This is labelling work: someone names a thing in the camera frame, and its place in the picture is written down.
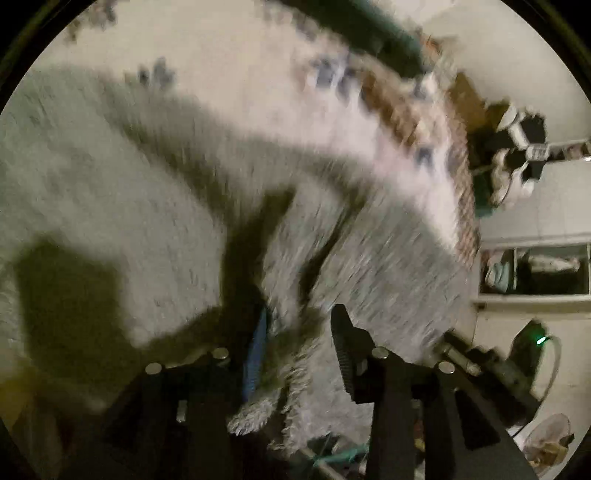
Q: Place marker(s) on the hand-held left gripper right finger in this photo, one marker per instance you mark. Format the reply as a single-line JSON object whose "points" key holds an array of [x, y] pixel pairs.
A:
{"points": [[342, 355]]}

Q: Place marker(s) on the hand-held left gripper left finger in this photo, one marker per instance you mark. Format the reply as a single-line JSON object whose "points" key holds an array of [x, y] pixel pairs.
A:
{"points": [[255, 357]]}

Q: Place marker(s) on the fluffy grey towel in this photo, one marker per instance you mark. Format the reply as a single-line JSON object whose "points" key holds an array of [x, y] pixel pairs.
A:
{"points": [[138, 207]]}

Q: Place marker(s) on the white floor fan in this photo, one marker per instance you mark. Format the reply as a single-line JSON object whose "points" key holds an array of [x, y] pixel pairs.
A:
{"points": [[549, 441]]}

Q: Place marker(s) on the white open shelf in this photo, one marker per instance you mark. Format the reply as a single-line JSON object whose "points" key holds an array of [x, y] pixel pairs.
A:
{"points": [[535, 270]]}

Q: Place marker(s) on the black and white shoes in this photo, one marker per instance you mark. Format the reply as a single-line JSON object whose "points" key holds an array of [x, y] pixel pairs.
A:
{"points": [[519, 147]]}

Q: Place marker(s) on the brown woven mat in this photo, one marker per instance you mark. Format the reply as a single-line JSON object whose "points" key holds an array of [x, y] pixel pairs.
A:
{"points": [[455, 152]]}

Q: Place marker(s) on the white blue-printed bed sheet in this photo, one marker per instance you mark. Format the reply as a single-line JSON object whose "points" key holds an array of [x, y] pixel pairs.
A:
{"points": [[240, 60]]}

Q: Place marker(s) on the dark green headboard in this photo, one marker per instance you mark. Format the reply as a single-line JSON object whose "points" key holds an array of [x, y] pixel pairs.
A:
{"points": [[369, 27]]}

